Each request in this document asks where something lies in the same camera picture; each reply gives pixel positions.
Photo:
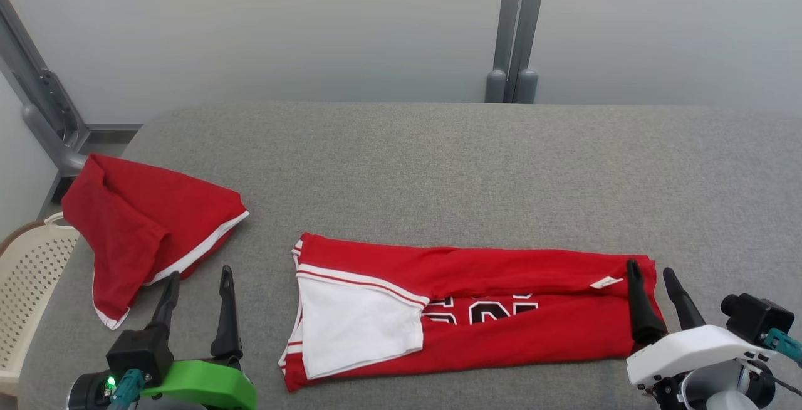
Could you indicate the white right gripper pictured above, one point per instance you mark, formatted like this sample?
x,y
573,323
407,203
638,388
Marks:
x,y
689,350

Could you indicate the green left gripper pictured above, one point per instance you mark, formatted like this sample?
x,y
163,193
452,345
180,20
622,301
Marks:
x,y
213,385

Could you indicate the red shorts white trim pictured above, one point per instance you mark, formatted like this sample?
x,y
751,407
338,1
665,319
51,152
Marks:
x,y
138,215

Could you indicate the red white basketball jersey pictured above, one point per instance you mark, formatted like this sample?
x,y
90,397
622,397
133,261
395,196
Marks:
x,y
501,266

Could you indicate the cream perforated laundry basket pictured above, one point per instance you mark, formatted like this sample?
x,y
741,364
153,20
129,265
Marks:
x,y
31,297

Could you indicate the grey fabric sofa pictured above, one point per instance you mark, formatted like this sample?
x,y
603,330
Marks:
x,y
438,165

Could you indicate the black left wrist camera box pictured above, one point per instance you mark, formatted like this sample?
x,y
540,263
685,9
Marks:
x,y
141,350

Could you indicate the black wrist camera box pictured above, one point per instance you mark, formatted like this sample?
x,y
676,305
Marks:
x,y
755,317
141,350

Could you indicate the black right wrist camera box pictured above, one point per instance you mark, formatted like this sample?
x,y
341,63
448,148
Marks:
x,y
755,317

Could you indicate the grey angled metal frame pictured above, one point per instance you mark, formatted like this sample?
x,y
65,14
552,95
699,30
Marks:
x,y
53,109

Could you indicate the grey metal post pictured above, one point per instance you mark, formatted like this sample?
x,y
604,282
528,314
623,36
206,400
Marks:
x,y
534,21
509,21

